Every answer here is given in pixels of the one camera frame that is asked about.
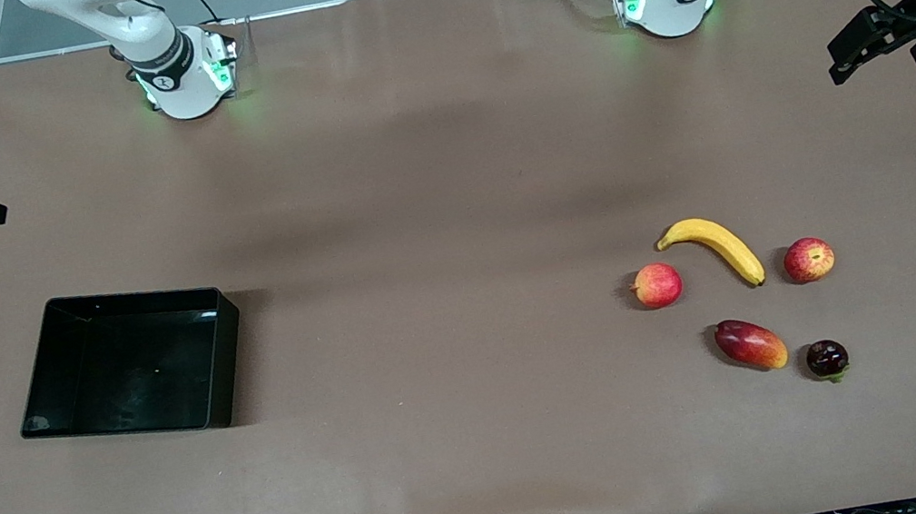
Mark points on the brown table mat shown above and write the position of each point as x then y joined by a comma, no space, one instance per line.
486,436

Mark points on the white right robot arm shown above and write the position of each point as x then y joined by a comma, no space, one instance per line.
162,74

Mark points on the red apple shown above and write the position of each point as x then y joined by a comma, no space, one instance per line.
809,259

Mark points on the red mango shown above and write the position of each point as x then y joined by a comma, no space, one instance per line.
750,344

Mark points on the red yellow round fruit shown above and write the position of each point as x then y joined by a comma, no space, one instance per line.
657,285

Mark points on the black plastic box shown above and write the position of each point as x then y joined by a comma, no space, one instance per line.
127,369

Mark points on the yellow banana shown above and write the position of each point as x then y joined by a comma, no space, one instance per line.
723,244

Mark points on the dark purple small fruit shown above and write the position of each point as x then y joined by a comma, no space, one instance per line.
827,358

